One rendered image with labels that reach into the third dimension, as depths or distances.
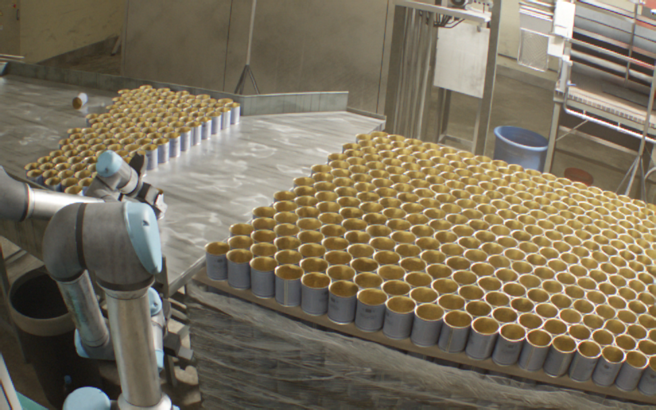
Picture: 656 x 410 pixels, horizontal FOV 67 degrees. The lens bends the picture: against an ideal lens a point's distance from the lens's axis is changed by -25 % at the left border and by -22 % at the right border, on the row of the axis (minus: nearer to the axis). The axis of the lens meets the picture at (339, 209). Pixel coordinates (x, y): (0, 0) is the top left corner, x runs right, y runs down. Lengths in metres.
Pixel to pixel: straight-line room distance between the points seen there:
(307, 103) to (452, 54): 1.67
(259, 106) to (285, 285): 1.42
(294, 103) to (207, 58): 2.07
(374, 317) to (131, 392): 0.62
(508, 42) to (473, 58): 5.35
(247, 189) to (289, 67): 2.40
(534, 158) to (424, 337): 3.17
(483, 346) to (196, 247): 0.84
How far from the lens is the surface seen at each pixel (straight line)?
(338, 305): 1.43
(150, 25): 5.15
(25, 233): 2.30
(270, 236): 1.67
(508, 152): 4.42
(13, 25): 8.28
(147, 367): 1.09
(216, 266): 1.57
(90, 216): 0.98
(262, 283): 1.51
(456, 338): 1.37
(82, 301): 1.15
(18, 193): 1.40
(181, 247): 1.75
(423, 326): 1.37
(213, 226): 1.85
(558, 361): 1.36
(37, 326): 2.36
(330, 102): 2.86
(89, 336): 1.26
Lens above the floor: 1.97
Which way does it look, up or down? 27 degrees down
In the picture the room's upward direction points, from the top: 6 degrees clockwise
